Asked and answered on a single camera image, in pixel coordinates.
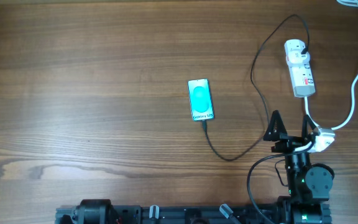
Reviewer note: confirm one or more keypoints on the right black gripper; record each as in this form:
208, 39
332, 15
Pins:
289, 143

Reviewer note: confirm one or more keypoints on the Galaxy S25 smartphone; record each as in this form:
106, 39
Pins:
200, 100

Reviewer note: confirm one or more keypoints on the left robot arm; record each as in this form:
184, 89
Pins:
93, 211

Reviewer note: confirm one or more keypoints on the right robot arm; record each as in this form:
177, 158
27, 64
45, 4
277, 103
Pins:
308, 184

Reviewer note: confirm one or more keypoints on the white USB charger plug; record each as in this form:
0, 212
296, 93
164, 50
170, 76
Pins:
296, 58

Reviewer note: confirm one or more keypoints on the white power strip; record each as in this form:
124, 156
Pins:
301, 76

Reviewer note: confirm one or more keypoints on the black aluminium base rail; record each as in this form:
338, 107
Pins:
181, 215

